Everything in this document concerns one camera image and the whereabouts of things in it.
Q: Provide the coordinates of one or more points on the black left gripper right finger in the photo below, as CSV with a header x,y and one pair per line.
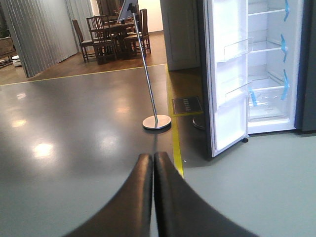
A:
x,y
181,212

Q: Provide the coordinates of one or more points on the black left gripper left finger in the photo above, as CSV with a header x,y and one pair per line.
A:
x,y
128,213

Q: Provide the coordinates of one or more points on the white fridge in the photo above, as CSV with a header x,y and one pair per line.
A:
x,y
242,96

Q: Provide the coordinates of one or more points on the clear fridge door shelf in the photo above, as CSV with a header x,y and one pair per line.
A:
x,y
238,49

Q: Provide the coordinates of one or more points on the silver sign stand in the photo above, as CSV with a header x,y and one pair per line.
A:
x,y
155,122

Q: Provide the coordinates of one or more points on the dark floor label sign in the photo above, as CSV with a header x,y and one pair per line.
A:
x,y
186,105

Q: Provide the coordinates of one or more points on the blue tape strip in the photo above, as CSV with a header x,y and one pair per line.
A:
x,y
286,86

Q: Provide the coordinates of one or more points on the dark wooden chair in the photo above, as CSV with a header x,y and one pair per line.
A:
x,y
84,44

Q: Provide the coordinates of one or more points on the dark wooden dining table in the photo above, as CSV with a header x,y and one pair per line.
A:
x,y
125,37

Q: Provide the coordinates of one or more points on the white cabinet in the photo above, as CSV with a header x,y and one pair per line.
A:
x,y
180,27

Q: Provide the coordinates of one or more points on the grey pleated curtain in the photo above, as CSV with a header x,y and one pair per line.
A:
x,y
43,32

